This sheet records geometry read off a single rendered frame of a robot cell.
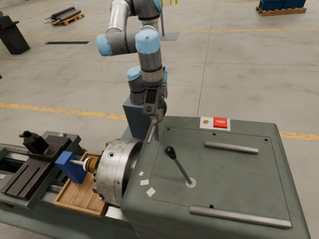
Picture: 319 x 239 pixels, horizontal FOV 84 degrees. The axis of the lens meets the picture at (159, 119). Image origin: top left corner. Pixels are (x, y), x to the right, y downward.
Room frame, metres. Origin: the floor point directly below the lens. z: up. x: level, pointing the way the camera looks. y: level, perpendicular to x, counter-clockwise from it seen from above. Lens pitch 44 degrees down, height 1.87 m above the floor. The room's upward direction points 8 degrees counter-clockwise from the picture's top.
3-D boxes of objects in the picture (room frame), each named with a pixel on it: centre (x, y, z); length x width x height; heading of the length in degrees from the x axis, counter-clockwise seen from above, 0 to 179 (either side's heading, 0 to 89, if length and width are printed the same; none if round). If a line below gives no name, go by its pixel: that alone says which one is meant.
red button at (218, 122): (0.56, -0.28, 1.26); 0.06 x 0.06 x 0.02; 71
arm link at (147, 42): (0.57, 0.00, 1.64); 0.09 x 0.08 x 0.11; 178
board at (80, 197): (0.58, 0.46, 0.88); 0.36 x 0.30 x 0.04; 161
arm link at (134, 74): (1.06, 0.11, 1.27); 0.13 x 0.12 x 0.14; 88
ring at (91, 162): (0.55, 0.36, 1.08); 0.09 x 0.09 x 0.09; 71
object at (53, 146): (0.77, 0.76, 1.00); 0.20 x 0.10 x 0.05; 71
